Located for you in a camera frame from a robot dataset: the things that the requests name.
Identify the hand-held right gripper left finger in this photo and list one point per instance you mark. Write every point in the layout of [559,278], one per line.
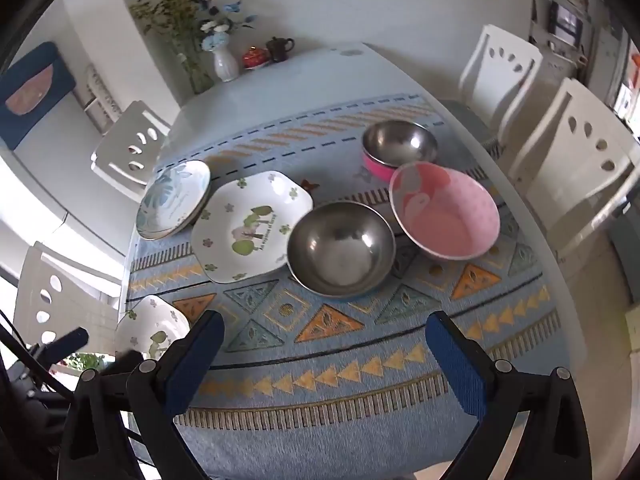
[192,365]

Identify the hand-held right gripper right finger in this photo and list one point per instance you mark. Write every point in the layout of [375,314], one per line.
[457,360]

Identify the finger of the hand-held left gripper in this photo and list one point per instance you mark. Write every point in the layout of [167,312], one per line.
[67,343]
[122,359]

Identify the white square tree print plate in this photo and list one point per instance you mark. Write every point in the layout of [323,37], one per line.
[250,230]
[150,325]

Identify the steel bowl with blue outside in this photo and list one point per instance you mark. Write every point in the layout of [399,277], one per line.
[340,250]

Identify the blue leaf print plate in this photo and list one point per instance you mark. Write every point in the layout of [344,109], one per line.
[170,200]

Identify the green potted plant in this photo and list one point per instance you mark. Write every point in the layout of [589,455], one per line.
[87,361]

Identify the white wooden chair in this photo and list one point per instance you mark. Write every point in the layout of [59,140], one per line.
[65,285]
[575,170]
[125,145]
[495,75]

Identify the blue patterned table mat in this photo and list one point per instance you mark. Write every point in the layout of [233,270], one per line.
[350,355]

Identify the pink ceramic bowl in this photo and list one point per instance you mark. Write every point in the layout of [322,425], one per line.
[445,210]

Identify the steel bowl with pink outside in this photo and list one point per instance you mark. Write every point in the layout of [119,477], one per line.
[400,142]

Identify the glass vase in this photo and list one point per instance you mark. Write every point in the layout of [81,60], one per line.
[199,77]

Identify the white ribbed vase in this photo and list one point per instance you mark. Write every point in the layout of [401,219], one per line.
[226,65]

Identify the red lidded teacup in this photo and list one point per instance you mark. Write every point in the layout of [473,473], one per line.
[255,57]

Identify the dark brown mug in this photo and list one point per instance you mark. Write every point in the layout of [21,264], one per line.
[277,50]

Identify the blue and white flowers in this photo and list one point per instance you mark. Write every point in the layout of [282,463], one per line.
[220,25]

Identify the white wall frame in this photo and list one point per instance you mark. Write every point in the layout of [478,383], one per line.
[102,97]

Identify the blue wall hanging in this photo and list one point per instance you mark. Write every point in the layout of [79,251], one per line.
[35,90]

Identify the cluttered wall shelf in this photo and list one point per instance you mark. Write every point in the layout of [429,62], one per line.
[562,17]

